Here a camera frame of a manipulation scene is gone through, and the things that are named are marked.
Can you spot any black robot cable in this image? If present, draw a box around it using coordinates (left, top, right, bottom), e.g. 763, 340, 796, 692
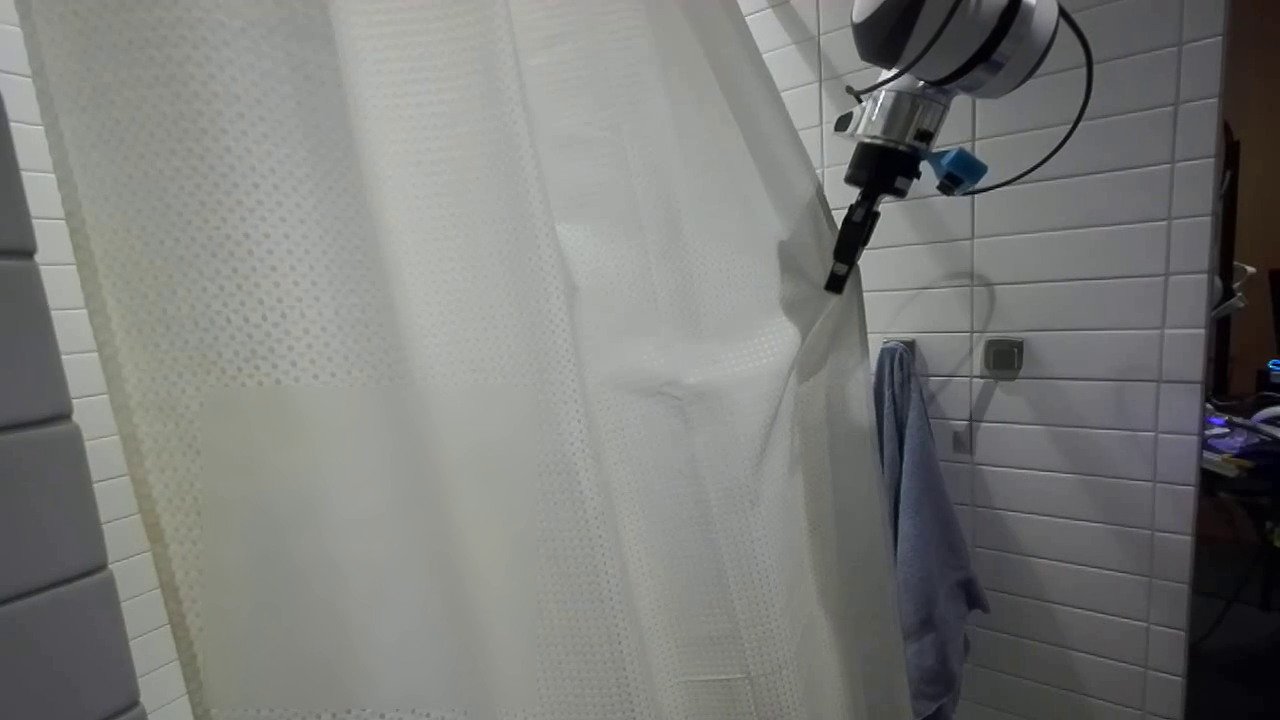
966, 5, 1101, 199

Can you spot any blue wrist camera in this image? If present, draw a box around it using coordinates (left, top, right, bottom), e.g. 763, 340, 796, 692
928, 148, 987, 198

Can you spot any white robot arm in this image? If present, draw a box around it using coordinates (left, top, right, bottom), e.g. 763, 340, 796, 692
825, 0, 1067, 297

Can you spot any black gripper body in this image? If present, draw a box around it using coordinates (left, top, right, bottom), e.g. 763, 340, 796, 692
836, 82, 952, 198

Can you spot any white shower curtain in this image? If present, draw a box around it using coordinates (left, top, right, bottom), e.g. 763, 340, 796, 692
13, 0, 910, 720

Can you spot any blue hanging towel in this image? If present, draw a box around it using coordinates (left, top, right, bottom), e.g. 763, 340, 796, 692
877, 340, 987, 720

